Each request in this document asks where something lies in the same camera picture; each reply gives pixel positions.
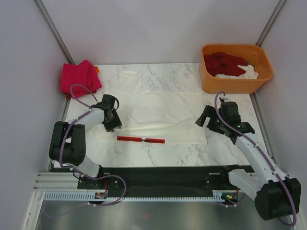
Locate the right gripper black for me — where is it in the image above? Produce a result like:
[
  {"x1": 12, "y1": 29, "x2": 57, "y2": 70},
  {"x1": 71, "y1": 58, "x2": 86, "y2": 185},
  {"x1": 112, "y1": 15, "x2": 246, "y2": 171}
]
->
[{"x1": 195, "y1": 105, "x2": 227, "y2": 135}]

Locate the white t-shirt red print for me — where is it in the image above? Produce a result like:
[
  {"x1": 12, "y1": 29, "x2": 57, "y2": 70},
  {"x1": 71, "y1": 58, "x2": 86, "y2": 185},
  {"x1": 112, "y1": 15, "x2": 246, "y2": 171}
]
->
[{"x1": 86, "y1": 71, "x2": 207, "y2": 145}]

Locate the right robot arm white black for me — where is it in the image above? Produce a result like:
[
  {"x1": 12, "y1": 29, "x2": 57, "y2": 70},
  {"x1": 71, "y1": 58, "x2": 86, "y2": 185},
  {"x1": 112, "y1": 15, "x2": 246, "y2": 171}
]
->
[{"x1": 196, "y1": 102, "x2": 301, "y2": 220}]

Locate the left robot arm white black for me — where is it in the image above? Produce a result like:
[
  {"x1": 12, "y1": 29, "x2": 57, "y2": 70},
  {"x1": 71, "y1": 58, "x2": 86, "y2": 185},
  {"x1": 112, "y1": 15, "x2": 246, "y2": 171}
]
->
[{"x1": 49, "y1": 94, "x2": 122, "y2": 188}]

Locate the orange plastic bin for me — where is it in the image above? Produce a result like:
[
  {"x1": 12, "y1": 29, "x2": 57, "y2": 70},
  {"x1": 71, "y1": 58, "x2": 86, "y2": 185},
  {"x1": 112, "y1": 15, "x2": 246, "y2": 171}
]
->
[{"x1": 199, "y1": 44, "x2": 273, "y2": 94}]

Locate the white t-shirt in bin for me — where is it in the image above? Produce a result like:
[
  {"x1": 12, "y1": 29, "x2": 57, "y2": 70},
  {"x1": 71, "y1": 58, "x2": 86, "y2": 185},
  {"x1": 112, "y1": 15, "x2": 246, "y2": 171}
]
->
[{"x1": 214, "y1": 64, "x2": 260, "y2": 80}]

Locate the dark red t-shirt in bin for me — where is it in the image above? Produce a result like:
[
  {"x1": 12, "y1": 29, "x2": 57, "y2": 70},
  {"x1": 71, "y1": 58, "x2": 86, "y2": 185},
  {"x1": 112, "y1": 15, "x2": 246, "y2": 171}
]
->
[{"x1": 204, "y1": 52, "x2": 248, "y2": 77}]

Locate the folded pink t-shirt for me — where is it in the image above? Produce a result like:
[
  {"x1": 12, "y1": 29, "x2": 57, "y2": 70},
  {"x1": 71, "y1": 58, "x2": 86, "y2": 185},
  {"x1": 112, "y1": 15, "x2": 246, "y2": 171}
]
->
[{"x1": 60, "y1": 60, "x2": 103, "y2": 99}]

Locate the aluminium rail frame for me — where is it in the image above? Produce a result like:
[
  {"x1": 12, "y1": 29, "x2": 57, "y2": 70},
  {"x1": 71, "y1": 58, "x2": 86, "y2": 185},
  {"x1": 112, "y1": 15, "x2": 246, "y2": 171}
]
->
[{"x1": 34, "y1": 172, "x2": 78, "y2": 192}]

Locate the white slotted cable duct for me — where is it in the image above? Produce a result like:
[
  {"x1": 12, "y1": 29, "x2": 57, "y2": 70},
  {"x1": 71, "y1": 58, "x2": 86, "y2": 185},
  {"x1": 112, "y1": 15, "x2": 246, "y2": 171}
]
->
[{"x1": 44, "y1": 190, "x2": 239, "y2": 202}]

